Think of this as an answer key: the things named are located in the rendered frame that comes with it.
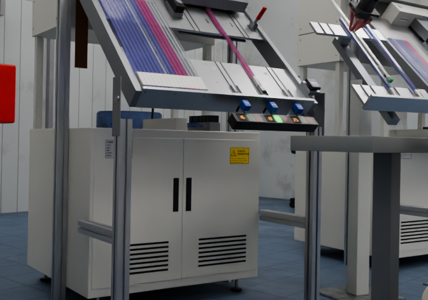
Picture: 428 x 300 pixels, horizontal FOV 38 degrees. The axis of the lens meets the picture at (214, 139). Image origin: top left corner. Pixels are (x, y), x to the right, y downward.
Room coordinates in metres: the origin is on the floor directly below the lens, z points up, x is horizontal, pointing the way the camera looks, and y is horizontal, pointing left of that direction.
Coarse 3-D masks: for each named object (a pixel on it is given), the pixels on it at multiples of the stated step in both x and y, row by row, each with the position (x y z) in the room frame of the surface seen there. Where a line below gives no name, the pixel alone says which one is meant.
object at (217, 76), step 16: (208, 64) 2.06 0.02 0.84; (224, 64) 2.10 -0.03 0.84; (240, 64) 2.15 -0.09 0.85; (208, 80) 1.98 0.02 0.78; (224, 80) 2.02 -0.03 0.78; (240, 80) 2.07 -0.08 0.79; (272, 80) 2.16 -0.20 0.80; (288, 80) 2.21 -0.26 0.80; (288, 96) 2.11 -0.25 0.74; (304, 96) 2.17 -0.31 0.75
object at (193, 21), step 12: (156, 0) 2.25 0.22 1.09; (168, 12) 2.22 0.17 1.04; (192, 12) 2.30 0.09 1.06; (204, 12) 2.34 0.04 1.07; (216, 12) 2.38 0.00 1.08; (180, 24) 2.19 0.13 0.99; (192, 24) 2.23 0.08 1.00; (204, 24) 2.26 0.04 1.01; (228, 24) 2.34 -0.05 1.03; (240, 24) 2.38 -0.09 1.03; (204, 36) 2.29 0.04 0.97; (216, 36) 2.32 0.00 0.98; (240, 36) 2.31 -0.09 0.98; (252, 36) 2.35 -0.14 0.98
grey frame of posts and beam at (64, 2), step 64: (64, 0) 2.17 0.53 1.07; (64, 64) 2.18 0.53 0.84; (64, 128) 2.18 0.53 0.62; (128, 128) 1.76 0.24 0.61; (320, 128) 2.18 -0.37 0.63; (64, 192) 2.18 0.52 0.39; (128, 192) 1.76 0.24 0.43; (320, 192) 2.18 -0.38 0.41; (64, 256) 2.18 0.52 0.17; (128, 256) 1.77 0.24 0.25
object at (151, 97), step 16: (144, 96) 1.79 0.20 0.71; (160, 96) 1.81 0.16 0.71; (176, 96) 1.84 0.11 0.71; (192, 96) 1.87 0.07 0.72; (208, 96) 1.90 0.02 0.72; (224, 96) 1.92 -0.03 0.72; (240, 96) 1.96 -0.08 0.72; (256, 96) 1.99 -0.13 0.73; (272, 96) 2.03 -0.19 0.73; (240, 112) 2.01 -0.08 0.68; (256, 112) 2.04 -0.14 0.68; (288, 112) 2.11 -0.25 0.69; (304, 112) 2.15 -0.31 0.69
